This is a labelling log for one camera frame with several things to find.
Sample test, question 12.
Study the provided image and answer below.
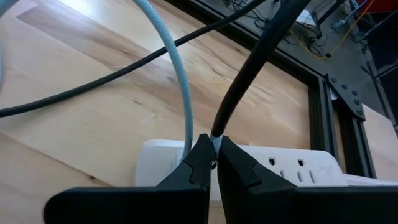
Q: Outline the red plastic bin rack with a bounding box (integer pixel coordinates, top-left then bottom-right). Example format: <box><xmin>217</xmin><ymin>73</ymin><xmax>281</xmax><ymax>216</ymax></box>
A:
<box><xmin>357</xmin><ymin>0</ymin><xmax>398</xmax><ymax>14</ymax></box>

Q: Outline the long black USB cable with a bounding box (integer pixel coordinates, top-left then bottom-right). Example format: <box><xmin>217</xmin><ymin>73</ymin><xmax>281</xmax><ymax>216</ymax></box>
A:
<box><xmin>0</xmin><ymin>0</ymin><xmax>312</xmax><ymax>156</ymax></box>

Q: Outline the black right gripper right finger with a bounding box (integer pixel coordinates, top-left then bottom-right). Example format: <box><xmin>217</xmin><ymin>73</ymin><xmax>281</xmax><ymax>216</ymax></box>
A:
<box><xmin>217</xmin><ymin>135</ymin><xmax>398</xmax><ymax>224</ymax></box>

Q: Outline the flat power strip white cord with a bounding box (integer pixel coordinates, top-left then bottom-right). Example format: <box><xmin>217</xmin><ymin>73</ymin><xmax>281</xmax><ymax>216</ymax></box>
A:
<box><xmin>341</xmin><ymin>172</ymin><xmax>398</xmax><ymax>188</ymax></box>

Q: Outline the thin white USB cable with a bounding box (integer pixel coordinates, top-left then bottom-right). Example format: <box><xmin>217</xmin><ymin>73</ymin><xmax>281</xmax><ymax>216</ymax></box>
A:
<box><xmin>0</xmin><ymin>0</ymin><xmax>195</xmax><ymax>164</ymax></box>

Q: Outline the black floor cable tangle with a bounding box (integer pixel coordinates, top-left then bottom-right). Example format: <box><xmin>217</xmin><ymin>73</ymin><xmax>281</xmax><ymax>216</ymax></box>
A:
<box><xmin>221</xmin><ymin>0</ymin><xmax>315</xmax><ymax>58</ymax></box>

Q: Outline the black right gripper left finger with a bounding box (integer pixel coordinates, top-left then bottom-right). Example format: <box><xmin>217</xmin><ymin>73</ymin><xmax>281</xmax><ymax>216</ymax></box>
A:
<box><xmin>43</xmin><ymin>134</ymin><xmax>216</xmax><ymax>224</ymax></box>

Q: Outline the thin yellow floor cable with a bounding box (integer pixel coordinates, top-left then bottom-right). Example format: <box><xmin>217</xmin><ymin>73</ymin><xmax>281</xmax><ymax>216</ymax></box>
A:
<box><xmin>287</xmin><ymin>0</ymin><xmax>376</xmax><ymax>60</ymax></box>

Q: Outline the black aluminium table frame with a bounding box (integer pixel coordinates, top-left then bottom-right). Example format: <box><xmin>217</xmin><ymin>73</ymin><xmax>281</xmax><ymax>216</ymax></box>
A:
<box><xmin>164</xmin><ymin>0</ymin><xmax>398</xmax><ymax>180</ymax></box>

